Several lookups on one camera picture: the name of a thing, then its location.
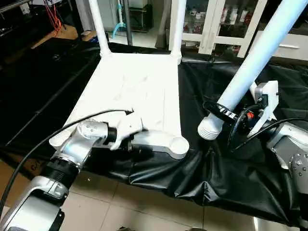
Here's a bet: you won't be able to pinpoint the white drawer unit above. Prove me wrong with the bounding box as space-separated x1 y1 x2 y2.
254 30 308 62

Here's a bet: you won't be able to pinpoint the brown cardboard box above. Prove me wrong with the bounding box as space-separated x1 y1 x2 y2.
0 159 54 194

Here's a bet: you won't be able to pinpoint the red cables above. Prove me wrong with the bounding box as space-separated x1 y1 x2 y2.
44 0 64 32

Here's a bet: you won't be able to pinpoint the blue box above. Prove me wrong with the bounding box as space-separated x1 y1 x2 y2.
81 31 98 43

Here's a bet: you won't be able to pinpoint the white glass-door cabinet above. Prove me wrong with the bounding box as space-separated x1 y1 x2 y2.
166 0 268 58

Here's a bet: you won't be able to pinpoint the teal and white pole tool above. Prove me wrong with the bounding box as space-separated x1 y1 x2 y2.
113 0 128 39

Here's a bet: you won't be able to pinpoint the white plastic table top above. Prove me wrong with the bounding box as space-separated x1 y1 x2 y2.
49 51 191 160

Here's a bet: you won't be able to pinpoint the dark metal stand pole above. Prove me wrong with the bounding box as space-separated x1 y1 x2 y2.
124 0 134 47

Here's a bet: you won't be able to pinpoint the black thin rod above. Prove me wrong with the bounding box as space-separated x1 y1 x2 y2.
0 0 35 13

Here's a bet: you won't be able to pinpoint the black mat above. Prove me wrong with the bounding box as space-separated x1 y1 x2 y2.
0 38 308 228

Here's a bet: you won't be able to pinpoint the white plastic table leg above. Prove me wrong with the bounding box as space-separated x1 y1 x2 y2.
168 0 188 64
197 0 308 141
88 0 113 58

